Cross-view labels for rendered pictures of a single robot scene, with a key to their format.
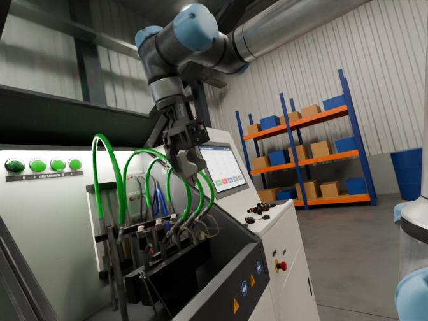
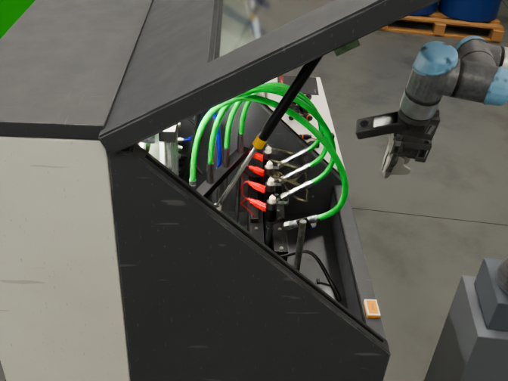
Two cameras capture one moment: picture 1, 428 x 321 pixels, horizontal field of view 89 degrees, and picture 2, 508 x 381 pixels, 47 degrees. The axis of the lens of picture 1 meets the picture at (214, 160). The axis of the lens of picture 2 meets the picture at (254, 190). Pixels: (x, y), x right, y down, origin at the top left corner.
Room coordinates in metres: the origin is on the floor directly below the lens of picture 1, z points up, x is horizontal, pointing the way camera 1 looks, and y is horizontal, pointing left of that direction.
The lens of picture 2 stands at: (-0.26, 0.96, 1.97)
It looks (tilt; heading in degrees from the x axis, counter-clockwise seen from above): 35 degrees down; 327
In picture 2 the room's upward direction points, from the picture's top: 4 degrees clockwise
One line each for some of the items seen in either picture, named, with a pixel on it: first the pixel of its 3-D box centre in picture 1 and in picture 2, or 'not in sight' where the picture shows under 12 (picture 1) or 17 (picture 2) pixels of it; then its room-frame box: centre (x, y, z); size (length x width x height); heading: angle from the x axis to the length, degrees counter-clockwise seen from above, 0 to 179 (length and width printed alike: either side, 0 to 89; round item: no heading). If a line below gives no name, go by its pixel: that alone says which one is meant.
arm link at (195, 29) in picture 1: (193, 40); (480, 79); (0.43, -0.01, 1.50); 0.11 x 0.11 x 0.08; 49
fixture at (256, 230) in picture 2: (176, 274); (264, 230); (0.82, 0.21, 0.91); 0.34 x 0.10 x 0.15; 150
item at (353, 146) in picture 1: (298, 149); not in sight; (5.80, -2.25, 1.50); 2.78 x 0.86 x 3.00; 53
